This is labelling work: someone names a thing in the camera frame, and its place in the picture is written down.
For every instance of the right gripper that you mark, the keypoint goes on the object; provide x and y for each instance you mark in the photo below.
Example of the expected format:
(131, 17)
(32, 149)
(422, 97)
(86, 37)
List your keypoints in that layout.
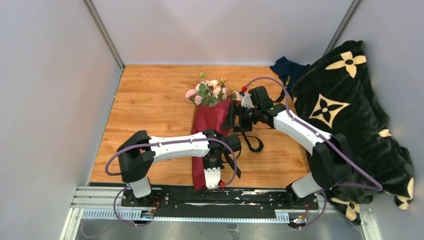
(230, 122)

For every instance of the black blanket with cream flowers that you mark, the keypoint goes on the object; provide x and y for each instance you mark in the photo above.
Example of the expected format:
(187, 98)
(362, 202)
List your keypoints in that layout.
(335, 94)

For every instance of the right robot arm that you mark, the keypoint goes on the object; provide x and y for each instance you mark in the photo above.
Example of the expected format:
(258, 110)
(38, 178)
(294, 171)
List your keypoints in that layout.
(329, 154)

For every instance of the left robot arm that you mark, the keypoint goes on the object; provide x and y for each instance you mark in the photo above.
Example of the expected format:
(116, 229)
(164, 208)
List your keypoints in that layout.
(141, 151)

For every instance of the aluminium rail frame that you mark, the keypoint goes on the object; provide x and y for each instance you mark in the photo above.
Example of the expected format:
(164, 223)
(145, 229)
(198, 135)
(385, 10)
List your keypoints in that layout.
(110, 211)

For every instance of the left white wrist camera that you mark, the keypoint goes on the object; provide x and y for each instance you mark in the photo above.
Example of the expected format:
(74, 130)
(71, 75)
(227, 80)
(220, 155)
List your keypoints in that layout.
(212, 177)

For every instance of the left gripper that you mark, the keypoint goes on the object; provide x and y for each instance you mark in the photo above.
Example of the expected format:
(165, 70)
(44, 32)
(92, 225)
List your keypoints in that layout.
(220, 164)

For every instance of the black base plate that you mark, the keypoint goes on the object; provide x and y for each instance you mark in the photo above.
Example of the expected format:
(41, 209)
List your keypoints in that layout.
(183, 201)

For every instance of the dark blue cloth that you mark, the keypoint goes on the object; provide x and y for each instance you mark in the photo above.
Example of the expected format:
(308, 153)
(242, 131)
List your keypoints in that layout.
(289, 72)

